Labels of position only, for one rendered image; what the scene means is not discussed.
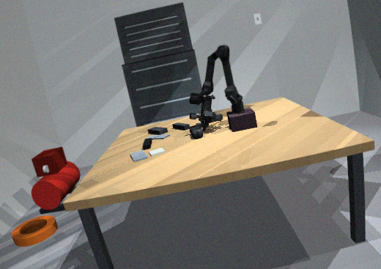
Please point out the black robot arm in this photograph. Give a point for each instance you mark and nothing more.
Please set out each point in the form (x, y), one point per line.
(231, 91)

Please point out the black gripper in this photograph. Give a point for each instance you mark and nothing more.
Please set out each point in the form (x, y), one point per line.
(201, 118)

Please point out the white rectangular block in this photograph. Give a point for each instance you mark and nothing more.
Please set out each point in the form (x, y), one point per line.
(156, 152)

